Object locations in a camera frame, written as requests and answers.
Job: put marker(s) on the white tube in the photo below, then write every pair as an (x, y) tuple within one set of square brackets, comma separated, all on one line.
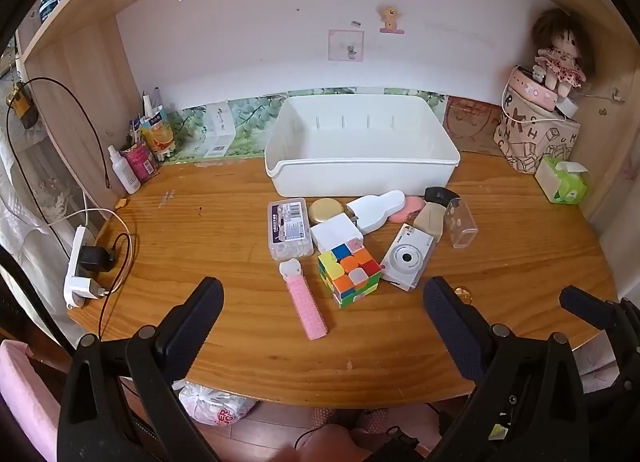
[(148, 105)]

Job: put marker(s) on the white plastic bin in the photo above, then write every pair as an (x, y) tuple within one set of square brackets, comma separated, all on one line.
[(360, 177)]

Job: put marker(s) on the letter-print fabric bag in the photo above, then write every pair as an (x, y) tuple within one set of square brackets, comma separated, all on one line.
[(530, 142)]

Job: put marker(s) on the red pen cup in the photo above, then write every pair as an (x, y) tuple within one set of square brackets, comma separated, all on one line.
[(140, 162)]

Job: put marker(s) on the cardboard with face drawing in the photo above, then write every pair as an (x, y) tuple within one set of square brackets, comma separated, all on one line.
[(470, 125)]

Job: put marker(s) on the white lace cloth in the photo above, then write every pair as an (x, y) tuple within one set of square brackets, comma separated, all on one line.
[(35, 192)]

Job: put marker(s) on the white carton box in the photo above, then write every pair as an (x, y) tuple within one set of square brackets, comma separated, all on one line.
[(220, 130)]

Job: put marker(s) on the green tissue pack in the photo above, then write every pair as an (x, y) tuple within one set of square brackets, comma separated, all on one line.
[(567, 187)]

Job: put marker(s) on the pink round box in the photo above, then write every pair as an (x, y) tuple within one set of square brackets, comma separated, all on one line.
[(530, 87)]

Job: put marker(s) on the small gold round object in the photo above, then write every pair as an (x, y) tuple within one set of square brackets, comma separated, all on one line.
[(465, 292)]

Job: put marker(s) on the orange snack packet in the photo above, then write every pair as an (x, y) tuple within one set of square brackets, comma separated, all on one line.
[(159, 137)]

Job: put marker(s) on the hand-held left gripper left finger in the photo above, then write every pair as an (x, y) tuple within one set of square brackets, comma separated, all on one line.
[(200, 312)]

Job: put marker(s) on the clear plastic cup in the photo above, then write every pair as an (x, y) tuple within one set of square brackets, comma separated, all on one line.
[(460, 224)]

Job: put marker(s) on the white compact camera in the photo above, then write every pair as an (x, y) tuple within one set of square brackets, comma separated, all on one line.
[(407, 259)]

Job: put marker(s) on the yellow hanging device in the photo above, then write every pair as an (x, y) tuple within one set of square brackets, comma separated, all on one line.
[(22, 105)]

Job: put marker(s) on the clear cotton swab box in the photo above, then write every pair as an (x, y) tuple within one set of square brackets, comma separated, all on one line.
[(290, 232)]

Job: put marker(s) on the white plug adapter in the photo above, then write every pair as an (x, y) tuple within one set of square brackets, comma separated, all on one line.
[(567, 107)]

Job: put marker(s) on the white plastic bag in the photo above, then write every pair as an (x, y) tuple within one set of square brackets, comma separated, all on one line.
[(215, 404)]

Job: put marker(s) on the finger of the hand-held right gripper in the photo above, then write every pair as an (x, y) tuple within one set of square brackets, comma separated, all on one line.
[(585, 304)]

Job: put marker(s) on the pink hair roller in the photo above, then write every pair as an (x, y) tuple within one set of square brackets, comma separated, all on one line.
[(307, 307)]

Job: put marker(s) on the black charger plug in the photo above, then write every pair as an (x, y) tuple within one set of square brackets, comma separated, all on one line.
[(95, 258)]

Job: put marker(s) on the colourful puzzle cube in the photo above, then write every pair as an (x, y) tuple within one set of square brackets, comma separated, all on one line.
[(350, 274)]

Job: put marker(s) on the white power strip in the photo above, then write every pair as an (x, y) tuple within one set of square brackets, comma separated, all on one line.
[(75, 287)]

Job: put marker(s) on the white bottle-shaped case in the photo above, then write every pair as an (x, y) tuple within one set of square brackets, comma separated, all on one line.
[(377, 209)]

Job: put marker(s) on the beige block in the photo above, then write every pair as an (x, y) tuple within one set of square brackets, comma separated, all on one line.
[(431, 221)]

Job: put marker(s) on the brown-haired rag doll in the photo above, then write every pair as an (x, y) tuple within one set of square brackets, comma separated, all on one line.
[(557, 62)]

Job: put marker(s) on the leaf-print paper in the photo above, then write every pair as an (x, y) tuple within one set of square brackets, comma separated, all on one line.
[(255, 112)]

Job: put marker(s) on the white spray bottle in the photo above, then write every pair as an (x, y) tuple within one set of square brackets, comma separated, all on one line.
[(125, 172)]

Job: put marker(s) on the white charger adapter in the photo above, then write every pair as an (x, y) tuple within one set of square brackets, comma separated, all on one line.
[(332, 234)]

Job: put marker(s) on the pink note paper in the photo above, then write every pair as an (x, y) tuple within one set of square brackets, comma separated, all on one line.
[(345, 45)]

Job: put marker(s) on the pink cushion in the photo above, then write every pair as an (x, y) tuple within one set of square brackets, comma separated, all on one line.
[(25, 392)]

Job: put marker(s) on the black case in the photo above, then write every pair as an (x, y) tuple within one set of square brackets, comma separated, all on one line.
[(440, 193)]

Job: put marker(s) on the gold lid jar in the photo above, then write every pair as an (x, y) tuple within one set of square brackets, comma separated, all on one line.
[(324, 209)]

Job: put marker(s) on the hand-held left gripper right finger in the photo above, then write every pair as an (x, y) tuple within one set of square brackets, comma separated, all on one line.
[(450, 322)]

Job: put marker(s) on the pink soap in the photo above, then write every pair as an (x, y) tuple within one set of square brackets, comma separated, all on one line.
[(407, 207)]

